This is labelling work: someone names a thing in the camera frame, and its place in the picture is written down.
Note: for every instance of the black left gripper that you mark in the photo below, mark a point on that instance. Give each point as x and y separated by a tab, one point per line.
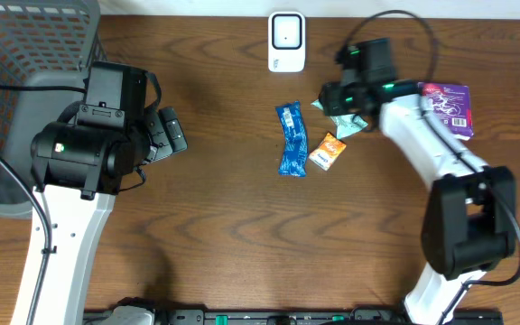
165	134

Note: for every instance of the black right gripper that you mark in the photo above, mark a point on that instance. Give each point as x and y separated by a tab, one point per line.
329	97

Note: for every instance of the green wet wipe pack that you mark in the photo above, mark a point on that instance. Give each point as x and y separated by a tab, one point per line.
348	125

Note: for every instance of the purple pink Carefree pad pack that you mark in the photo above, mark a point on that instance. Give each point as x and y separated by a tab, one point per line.
451	103

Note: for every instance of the orange tissue pack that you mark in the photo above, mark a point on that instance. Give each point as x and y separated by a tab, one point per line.
327	152

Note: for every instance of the blue snack wrapper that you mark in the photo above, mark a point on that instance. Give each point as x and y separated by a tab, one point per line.
295	152

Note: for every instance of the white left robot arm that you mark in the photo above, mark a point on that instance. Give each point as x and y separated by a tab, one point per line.
78	163

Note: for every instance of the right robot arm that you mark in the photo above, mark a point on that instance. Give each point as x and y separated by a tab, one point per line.
469	225

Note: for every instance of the grey plastic mesh basket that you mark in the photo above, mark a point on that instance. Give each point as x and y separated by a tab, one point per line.
46	49

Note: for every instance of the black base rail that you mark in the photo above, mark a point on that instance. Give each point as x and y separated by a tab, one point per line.
363	315

